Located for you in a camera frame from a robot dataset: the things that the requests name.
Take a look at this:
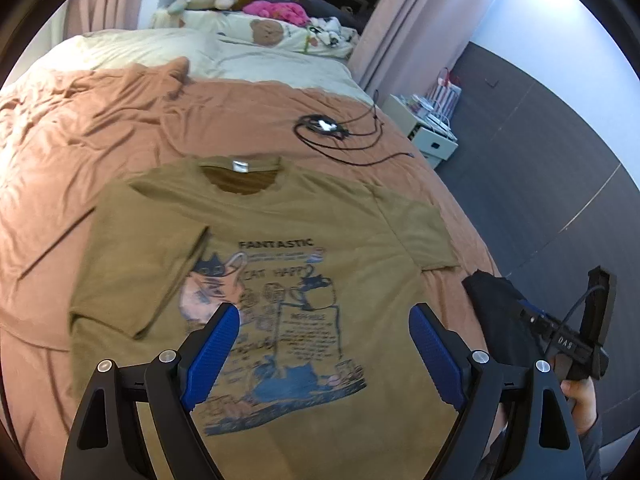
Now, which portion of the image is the dark grey cushion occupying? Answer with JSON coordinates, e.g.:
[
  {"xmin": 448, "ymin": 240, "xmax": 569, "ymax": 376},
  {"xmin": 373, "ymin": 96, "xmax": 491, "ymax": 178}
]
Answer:
[{"xmin": 295, "ymin": 0, "xmax": 361, "ymax": 28}]

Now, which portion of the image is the tan printed t-shirt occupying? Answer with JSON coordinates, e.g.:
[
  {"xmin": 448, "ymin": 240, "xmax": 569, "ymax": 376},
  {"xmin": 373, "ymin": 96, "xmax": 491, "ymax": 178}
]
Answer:
[{"xmin": 69, "ymin": 156, "xmax": 493, "ymax": 480}]

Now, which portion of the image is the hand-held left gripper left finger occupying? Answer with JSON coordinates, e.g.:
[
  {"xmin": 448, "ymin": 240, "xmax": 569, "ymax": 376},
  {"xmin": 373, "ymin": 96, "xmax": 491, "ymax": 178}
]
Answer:
[{"xmin": 61, "ymin": 302, "xmax": 241, "ymax": 480}]

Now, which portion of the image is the striped gift bag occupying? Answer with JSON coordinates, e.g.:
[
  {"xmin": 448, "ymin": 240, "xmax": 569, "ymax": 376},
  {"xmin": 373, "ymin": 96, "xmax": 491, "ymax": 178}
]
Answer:
[{"xmin": 425, "ymin": 67, "xmax": 463, "ymax": 116}]

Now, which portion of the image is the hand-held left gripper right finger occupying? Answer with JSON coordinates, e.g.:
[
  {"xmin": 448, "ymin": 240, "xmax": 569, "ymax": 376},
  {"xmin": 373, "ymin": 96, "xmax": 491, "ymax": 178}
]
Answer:
[{"xmin": 409, "ymin": 302, "xmax": 587, "ymax": 480}]

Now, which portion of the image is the bear print pillow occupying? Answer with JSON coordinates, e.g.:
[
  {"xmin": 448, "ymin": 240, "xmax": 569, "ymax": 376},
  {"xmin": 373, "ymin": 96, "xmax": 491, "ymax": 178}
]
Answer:
[{"xmin": 150, "ymin": 7, "xmax": 358, "ymax": 58}]

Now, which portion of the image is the person's right hand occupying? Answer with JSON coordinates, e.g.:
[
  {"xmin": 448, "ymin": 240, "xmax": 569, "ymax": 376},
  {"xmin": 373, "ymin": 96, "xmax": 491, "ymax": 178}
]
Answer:
[{"xmin": 560, "ymin": 377, "xmax": 598, "ymax": 436}]

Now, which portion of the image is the orange fleece blanket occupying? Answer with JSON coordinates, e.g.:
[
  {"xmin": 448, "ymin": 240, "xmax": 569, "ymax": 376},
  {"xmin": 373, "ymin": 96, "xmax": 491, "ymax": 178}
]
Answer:
[{"xmin": 0, "ymin": 57, "xmax": 506, "ymax": 480}]

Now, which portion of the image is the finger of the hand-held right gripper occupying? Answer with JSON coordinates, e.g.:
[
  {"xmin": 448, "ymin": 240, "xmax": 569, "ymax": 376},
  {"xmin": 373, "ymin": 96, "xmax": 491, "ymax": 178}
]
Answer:
[{"xmin": 517, "ymin": 299, "xmax": 551, "ymax": 323}]

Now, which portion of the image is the black cable bundle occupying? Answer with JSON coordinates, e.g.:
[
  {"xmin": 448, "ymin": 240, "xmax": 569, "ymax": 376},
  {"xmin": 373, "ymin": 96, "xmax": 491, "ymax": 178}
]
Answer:
[{"xmin": 292, "ymin": 90, "xmax": 416, "ymax": 166}]

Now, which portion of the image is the white nightstand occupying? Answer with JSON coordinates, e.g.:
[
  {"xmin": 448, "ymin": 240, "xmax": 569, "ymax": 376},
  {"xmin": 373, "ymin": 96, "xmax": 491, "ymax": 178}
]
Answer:
[{"xmin": 382, "ymin": 94, "xmax": 460, "ymax": 170}]

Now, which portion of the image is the pink plush toy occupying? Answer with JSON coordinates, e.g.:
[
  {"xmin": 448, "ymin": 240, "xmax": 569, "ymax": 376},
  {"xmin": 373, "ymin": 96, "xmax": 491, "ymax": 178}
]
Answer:
[{"xmin": 243, "ymin": 0, "xmax": 311, "ymax": 26}]

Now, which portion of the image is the person's right forearm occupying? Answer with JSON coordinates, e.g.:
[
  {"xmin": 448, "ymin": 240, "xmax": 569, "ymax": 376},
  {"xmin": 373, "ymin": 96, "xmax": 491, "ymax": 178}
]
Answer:
[{"xmin": 570, "ymin": 415, "xmax": 607, "ymax": 480}]

